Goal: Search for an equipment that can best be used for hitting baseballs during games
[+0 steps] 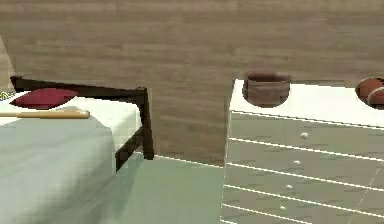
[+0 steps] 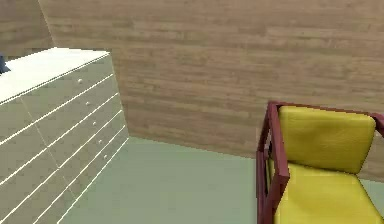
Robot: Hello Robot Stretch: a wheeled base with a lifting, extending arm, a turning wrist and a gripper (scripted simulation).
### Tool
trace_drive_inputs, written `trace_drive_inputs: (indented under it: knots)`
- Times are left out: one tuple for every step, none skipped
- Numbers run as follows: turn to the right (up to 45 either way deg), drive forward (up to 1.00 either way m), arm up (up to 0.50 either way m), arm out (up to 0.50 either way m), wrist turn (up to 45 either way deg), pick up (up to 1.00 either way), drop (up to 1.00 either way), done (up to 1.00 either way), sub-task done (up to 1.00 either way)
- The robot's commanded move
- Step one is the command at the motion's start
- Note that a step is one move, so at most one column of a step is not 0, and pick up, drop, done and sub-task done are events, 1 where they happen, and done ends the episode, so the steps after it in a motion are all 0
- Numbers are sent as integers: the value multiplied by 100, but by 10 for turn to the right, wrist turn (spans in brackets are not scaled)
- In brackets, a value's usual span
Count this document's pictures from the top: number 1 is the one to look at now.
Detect brown round pot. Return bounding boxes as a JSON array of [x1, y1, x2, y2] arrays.
[[242, 70, 292, 108]]

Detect white chest of drawers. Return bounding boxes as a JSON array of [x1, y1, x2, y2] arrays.
[[219, 78, 384, 224]]

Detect dark framed bed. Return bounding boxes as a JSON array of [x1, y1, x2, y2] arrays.
[[0, 75, 155, 224]]

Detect wooden baseball bat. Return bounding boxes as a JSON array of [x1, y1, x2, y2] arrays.
[[0, 109, 91, 120]]

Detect red pillow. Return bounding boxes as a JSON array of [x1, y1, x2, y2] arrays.
[[9, 87, 79, 110]]

